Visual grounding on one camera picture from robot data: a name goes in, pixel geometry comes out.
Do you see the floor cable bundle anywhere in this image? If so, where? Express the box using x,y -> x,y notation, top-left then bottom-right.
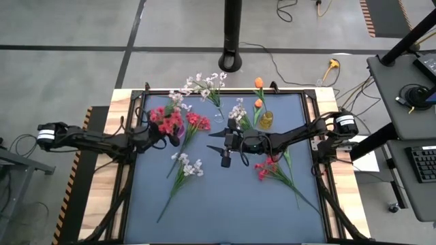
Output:
335,74 -> 384,118

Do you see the black round stand base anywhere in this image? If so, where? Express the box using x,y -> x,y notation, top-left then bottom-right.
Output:
397,83 -> 436,112

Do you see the yellow power plug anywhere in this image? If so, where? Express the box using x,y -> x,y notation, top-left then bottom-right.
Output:
322,58 -> 341,82

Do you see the black round post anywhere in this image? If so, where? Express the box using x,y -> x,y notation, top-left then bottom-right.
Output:
217,0 -> 244,74

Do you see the white paper sheet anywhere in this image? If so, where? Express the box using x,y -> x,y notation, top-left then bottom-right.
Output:
352,149 -> 381,173

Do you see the black coiled floor cable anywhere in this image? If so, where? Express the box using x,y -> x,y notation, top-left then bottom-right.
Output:
275,0 -> 299,23

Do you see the black metal table frame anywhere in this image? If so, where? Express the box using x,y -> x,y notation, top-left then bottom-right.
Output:
123,81 -> 338,245

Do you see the black cable loop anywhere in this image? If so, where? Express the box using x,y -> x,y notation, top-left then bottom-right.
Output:
8,133 -> 39,158

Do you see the white artificial flower bunch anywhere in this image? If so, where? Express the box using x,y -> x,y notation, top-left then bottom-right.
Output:
179,71 -> 228,118
163,90 -> 193,118
228,97 -> 255,132
156,152 -> 204,224

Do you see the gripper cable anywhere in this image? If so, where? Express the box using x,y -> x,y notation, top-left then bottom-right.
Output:
117,107 -> 168,150
239,135 -> 252,167

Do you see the black desk leg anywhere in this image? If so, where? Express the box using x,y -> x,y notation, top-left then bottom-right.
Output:
390,169 -> 409,209

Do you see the black diagonal pole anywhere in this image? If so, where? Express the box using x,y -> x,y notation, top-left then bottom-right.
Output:
379,8 -> 436,67

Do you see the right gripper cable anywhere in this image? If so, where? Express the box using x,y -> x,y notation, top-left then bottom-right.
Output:
239,135 -> 252,167

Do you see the yellow floor cable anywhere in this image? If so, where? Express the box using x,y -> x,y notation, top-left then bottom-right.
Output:
315,0 -> 334,18

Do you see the yellow glass vase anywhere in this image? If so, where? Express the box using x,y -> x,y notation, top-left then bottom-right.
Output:
259,110 -> 275,130

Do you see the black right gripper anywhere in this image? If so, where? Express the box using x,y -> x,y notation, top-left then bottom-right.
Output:
206,118 -> 247,168

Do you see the black diagonal frame strut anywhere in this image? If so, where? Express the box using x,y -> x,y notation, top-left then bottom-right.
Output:
315,180 -> 371,243
81,169 -> 132,243

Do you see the black keyboard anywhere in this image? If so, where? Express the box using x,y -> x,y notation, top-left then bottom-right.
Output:
404,145 -> 436,184

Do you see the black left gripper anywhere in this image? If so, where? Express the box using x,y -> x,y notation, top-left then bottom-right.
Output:
135,124 -> 181,152

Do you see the grey desk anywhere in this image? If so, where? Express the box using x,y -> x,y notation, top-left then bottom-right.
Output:
366,50 -> 436,141
386,138 -> 436,223

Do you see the long black floor cable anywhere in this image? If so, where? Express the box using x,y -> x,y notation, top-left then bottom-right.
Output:
238,41 -> 323,88

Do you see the black hazard-edged floor mat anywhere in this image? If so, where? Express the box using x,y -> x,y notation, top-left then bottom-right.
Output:
50,105 -> 110,245
359,0 -> 413,39

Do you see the black laptop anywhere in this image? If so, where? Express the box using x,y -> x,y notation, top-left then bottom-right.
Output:
411,52 -> 436,85

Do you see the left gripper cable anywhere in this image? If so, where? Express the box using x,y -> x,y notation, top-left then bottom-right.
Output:
117,107 -> 168,150

